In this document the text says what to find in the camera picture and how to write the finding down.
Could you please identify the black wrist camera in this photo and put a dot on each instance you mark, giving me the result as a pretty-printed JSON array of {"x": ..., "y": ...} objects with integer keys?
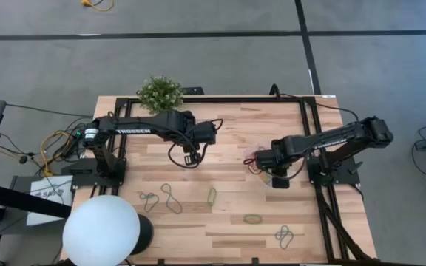
[
  {"x": 192, "y": 159},
  {"x": 280, "y": 183}
]

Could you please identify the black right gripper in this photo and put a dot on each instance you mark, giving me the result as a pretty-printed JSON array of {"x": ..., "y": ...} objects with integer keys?
[{"x": 268, "y": 159}]

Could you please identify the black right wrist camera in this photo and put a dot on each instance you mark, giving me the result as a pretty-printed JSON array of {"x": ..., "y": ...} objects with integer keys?
[{"x": 280, "y": 183}]

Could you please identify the green rubber band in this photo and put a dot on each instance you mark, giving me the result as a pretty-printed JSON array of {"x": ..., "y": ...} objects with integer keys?
[
  {"x": 245, "y": 219},
  {"x": 215, "y": 196}
]

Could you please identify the green potted plant black pot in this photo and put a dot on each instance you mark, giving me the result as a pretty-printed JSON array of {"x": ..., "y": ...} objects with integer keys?
[{"x": 160, "y": 94}]

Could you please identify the red rubber band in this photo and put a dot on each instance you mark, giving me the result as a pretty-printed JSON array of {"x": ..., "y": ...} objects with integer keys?
[
  {"x": 253, "y": 170},
  {"x": 250, "y": 162}
]

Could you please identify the white globe lamp black base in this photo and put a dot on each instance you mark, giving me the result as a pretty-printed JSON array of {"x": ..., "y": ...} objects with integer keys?
[{"x": 102, "y": 231}]

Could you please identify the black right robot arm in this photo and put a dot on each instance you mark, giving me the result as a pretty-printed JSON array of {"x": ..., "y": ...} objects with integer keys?
[{"x": 331, "y": 140}]

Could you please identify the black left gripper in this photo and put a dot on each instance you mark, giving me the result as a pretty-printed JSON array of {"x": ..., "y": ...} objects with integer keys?
[{"x": 203, "y": 133}]

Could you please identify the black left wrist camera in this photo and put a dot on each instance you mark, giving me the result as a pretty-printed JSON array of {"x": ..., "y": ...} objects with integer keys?
[{"x": 192, "y": 159}]

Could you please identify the black aluminium table frame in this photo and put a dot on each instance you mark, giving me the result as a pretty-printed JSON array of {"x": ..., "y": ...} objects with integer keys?
[{"x": 253, "y": 99}]

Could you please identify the yellow rubber band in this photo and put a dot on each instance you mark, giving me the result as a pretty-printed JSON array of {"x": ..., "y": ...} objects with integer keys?
[{"x": 266, "y": 178}]

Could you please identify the black support beam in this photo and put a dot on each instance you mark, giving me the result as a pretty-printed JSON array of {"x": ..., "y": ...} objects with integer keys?
[{"x": 20, "y": 199}]

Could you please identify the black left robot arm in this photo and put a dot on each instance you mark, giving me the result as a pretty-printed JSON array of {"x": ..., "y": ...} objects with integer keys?
[{"x": 135, "y": 127}]

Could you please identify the white printed paper sheet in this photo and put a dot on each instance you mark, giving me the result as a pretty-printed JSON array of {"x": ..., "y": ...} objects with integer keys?
[{"x": 46, "y": 219}]

